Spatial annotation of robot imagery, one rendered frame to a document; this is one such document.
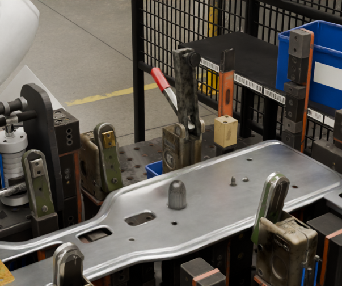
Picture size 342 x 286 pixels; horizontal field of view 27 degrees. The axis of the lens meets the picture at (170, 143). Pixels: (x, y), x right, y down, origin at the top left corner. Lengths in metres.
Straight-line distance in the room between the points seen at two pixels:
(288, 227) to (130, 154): 1.02
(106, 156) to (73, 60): 3.63
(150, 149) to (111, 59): 2.83
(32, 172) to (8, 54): 0.49
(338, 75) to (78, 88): 3.02
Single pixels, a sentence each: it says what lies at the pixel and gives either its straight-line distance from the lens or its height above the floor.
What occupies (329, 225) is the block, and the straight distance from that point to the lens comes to 1.27.
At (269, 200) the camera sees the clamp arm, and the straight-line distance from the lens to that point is 1.12.
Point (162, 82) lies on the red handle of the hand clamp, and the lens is 1.43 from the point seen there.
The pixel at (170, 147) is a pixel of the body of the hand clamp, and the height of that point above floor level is 1.02.
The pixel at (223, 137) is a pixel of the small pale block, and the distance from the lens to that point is 1.41.
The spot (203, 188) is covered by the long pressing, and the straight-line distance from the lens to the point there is 1.31.
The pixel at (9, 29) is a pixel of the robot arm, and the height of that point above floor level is 1.17.
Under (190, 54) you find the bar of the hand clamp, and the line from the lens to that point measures 1.32.
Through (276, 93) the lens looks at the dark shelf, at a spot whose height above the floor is 1.02.
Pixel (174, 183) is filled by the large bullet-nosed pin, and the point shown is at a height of 1.05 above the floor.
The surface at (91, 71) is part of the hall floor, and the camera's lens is 4.70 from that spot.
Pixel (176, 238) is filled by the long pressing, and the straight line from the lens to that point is 1.17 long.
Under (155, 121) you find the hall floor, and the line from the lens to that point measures 3.95.
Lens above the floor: 1.65
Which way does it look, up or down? 26 degrees down
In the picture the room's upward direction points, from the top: straight up
